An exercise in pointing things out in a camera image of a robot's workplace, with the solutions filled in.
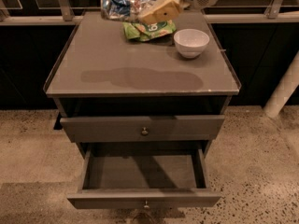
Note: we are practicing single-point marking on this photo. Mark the grey top drawer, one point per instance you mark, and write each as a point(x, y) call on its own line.
point(128, 129)

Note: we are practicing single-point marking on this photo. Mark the brass drawer knob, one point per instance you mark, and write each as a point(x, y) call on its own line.
point(144, 131)
point(146, 205)

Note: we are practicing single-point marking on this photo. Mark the white bowl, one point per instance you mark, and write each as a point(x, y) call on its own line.
point(190, 43)

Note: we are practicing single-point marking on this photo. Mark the metal railing frame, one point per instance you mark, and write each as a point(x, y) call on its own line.
point(65, 3)

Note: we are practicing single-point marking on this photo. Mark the brass middle drawer knob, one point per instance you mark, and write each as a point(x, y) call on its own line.
point(146, 205)

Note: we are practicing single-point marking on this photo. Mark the grey open middle drawer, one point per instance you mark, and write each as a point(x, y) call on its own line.
point(125, 179)

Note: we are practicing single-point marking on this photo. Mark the silver blue redbull can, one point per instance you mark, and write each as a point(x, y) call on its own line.
point(123, 10)

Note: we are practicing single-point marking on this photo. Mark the green snack bag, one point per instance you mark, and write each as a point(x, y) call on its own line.
point(146, 32)

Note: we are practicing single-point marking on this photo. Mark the brass top drawer knob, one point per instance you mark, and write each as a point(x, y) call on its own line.
point(144, 131)

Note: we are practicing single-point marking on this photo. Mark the grey drawer cabinet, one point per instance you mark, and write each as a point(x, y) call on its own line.
point(102, 74)

